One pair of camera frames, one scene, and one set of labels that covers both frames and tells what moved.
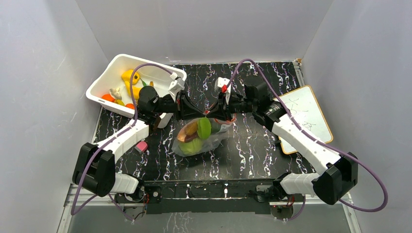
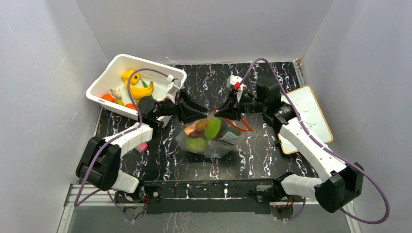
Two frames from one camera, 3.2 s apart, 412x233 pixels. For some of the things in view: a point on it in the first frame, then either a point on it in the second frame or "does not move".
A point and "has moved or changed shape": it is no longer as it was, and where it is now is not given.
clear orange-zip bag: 200,135 has moved or changed shape
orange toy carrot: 107,96 does not move
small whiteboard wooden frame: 301,106 does not move
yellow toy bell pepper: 126,76 does not move
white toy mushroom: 114,92 does not move
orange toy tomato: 130,106 does not move
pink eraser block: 141,146 does not move
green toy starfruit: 204,127 to 212,128
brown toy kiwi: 191,128 to 201,124
